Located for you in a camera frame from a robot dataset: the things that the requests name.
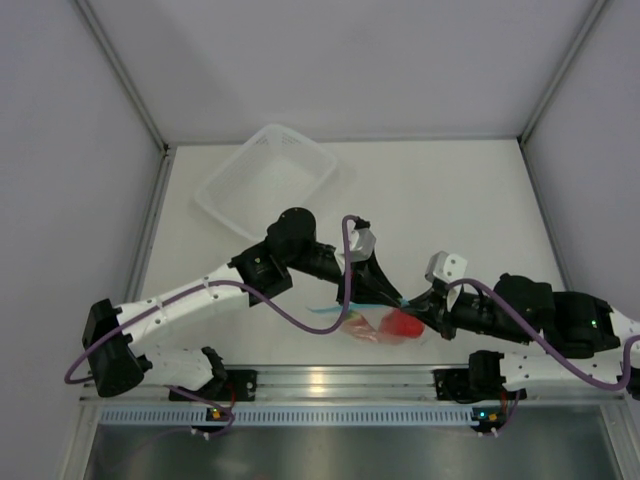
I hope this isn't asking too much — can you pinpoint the purple cable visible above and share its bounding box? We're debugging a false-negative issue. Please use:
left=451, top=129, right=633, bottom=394
left=63, top=214, right=371, bottom=386
left=444, top=277, right=640, bottom=392

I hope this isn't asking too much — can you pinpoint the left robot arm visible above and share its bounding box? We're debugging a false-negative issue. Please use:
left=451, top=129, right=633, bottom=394
left=82, top=207, right=404, bottom=400

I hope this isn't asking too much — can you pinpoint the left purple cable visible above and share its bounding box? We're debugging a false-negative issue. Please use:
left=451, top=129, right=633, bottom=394
left=63, top=214, right=371, bottom=386

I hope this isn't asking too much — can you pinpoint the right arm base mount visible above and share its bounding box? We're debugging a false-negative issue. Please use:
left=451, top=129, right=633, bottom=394
left=433, top=351, right=527, bottom=404

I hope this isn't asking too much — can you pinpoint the white perforated plastic basket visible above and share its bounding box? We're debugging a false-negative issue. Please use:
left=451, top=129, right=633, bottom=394
left=194, top=124, right=338, bottom=242

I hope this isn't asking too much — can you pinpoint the fake watermelon slice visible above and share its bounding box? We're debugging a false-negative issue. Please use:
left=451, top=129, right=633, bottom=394
left=340, top=311, right=378, bottom=343

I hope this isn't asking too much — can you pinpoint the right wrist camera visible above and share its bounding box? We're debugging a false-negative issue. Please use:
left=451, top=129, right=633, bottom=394
left=425, top=251, right=468, bottom=312

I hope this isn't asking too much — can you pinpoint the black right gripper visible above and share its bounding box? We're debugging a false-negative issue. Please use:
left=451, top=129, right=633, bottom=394
left=400, top=284, right=532, bottom=345

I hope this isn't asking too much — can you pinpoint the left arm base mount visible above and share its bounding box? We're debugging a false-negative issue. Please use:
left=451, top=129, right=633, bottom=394
left=178, top=369, right=257, bottom=403

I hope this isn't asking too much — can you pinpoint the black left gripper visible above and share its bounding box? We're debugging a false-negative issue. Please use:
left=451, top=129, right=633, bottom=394
left=285, top=242, right=401, bottom=308

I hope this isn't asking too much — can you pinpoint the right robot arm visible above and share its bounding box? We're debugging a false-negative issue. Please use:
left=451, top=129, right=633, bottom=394
left=401, top=274, right=639, bottom=400

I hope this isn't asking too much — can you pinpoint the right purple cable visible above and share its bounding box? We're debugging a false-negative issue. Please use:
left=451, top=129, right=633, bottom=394
left=444, top=277, right=640, bottom=392

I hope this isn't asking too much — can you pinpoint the white slotted cable duct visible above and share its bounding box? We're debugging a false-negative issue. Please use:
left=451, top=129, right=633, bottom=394
left=99, top=405, right=502, bottom=427

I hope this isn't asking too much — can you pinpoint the aluminium mounting rail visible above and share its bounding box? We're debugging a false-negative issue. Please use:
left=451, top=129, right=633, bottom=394
left=219, top=363, right=624, bottom=403

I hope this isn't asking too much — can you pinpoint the fake red tomato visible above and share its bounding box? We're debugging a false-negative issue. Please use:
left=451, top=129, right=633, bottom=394
left=378, top=309, right=425, bottom=340

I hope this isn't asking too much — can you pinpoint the clear zip top bag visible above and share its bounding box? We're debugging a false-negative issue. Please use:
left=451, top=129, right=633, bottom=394
left=337, top=302, right=431, bottom=347

